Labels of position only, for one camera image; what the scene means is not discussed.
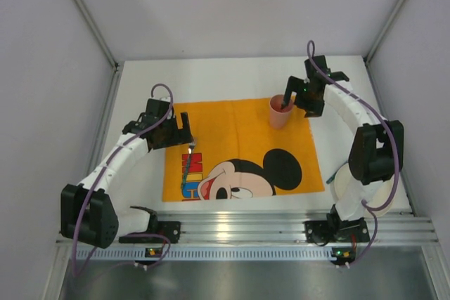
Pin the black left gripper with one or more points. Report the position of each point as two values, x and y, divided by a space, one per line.
180 131

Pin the cream round plate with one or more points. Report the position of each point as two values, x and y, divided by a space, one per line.
350 192

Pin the green handled spoon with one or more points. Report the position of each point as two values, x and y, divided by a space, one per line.
331 179

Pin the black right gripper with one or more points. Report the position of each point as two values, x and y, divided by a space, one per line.
300 95

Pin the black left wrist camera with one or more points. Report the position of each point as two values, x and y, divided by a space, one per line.
157 108

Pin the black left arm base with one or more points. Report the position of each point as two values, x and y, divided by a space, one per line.
165 231

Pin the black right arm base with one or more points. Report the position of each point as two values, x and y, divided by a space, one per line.
334 230

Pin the orange cartoon mouse placemat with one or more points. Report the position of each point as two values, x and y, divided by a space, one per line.
238 155

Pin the left aluminium corner post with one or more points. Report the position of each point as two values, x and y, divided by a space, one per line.
95 31

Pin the pink plastic cup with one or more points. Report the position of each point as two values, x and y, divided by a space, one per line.
278 113

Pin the right aluminium corner post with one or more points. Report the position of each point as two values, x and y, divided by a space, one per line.
385 29

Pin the aluminium corner post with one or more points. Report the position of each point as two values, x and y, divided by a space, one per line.
95 31
385 29

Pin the aluminium mounting rail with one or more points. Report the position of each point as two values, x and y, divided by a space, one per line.
279 228

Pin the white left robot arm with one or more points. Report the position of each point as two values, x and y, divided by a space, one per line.
93 211

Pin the perforated metal cable tray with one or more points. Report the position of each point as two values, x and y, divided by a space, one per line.
179 253

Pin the green handled fork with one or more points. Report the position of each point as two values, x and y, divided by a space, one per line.
191 148

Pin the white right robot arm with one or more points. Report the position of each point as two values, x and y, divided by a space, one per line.
376 156

